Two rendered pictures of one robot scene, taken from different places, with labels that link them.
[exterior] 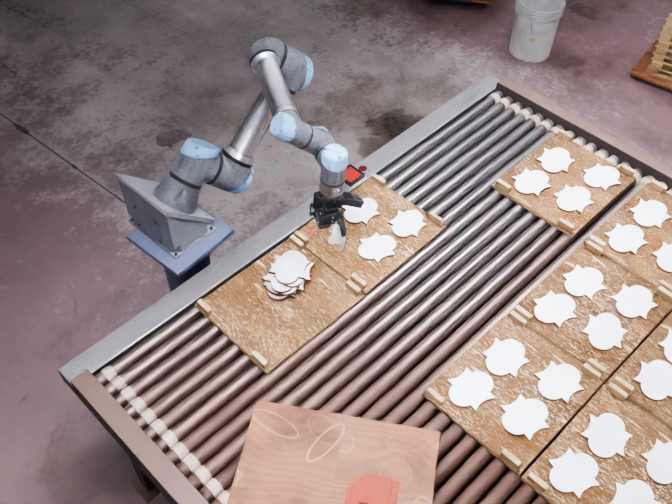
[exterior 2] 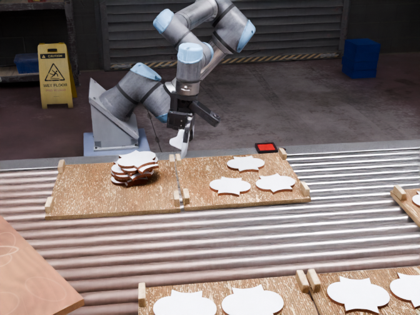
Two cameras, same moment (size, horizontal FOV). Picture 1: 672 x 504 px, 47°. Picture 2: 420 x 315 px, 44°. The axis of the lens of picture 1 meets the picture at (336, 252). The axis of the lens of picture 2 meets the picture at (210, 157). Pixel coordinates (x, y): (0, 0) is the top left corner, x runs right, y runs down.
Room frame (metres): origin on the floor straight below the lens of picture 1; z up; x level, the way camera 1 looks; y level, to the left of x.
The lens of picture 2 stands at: (0.45, -0.99, 1.77)
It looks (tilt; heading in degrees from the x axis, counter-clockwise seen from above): 26 degrees down; 37
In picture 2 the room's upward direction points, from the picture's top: straight up
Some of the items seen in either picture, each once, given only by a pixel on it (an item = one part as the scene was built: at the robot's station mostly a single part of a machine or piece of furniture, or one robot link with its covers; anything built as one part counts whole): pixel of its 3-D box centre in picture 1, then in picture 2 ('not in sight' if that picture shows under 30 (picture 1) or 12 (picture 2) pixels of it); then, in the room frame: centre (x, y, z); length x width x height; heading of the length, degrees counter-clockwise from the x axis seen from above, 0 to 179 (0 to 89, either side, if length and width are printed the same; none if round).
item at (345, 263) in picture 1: (369, 232); (238, 179); (1.77, -0.11, 0.93); 0.41 x 0.35 x 0.02; 136
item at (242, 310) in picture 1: (280, 301); (115, 187); (1.47, 0.18, 0.93); 0.41 x 0.35 x 0.02; 134
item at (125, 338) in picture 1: (317, 207); (222, 160); (1.93, 0.07, 0.89); 2.08 x 0.09 x 0.06; 135
